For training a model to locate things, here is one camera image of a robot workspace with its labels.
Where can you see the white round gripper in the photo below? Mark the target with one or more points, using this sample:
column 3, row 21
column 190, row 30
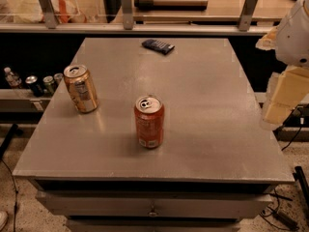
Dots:
column 294, row 40

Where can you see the red coke can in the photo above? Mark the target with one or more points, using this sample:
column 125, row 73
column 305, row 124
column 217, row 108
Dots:
column 149, row 114

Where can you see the dark blue rxbar wrapper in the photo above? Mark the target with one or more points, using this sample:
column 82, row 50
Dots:
column 158, row 46

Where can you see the gold soda can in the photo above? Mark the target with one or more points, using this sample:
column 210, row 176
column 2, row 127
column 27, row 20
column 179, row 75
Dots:
column 81, row 88

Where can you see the silver shelf can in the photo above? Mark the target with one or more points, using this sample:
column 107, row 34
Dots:
column 58, row 77

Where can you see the green shelf can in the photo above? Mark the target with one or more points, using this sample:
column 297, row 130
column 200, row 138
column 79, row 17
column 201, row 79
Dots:
column 50, row 84

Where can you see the dark blue shelf can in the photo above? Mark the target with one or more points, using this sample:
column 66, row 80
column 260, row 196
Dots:
column 33, row 83

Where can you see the grey cabinet drawer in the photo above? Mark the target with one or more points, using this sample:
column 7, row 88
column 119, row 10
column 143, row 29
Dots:
column 210, row 205

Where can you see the clear plastic water bottle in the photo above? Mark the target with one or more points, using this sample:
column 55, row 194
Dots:
column 13, row 78

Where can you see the right metal rail bracket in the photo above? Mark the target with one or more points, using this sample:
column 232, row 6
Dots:
column 246, row 14

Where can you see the metal rail bracket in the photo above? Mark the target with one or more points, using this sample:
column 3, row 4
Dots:
column 246, row 14
column 128, row 21
column 50, row 19

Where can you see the middle metal rail bracket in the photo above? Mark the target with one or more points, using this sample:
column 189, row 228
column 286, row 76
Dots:
column 128, row 21

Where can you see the metal drawer handle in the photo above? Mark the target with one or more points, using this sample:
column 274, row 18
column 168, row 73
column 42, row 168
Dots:
column 152, row 213

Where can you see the left metal rail bracket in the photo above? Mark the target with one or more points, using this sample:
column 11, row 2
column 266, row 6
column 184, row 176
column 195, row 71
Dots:
column 50, row 19

